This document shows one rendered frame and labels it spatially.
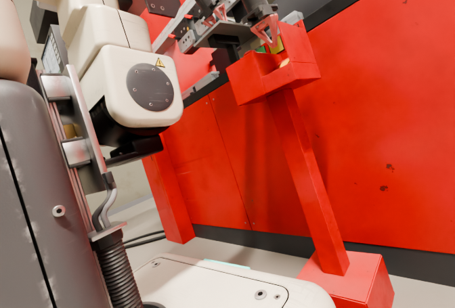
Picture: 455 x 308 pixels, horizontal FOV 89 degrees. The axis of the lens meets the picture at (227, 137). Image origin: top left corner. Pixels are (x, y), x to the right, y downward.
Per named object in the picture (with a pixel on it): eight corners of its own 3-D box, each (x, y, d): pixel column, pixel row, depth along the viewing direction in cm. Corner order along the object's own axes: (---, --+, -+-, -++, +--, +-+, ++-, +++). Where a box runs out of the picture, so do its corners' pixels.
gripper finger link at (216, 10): (224, 28, 101) (210, 9, 98) (235, 18, 96) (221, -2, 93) (216, 34, 97) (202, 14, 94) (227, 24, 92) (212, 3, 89)
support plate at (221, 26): (193, 47, 98) (193, 45, 98) (236, 49, 115) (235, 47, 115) (220, 22, 84) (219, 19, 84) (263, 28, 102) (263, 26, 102)
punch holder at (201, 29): (198, 37, 129) (189, 9, 129) (210, 38, 135) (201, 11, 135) (214, 22, 118) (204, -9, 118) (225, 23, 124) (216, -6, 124)
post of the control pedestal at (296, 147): (323, 273, 67) (265, 97, 68) (330, 260, 72) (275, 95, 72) (344, 277, 63) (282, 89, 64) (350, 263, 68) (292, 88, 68)
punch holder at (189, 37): (181, 54, 144) (172, 29, 144) (191, 55, 150) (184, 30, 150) (193, 42, 133) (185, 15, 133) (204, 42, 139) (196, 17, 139)
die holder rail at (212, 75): (175, 113, 167) (170, 101, 167) (181, 112, 171) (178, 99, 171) (216, 87, 130) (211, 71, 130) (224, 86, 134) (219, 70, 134)
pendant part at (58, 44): (54, 103, 174) (40, 57, 174) (72, 101, 183) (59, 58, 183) (67, 78, 143) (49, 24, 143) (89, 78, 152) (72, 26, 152)
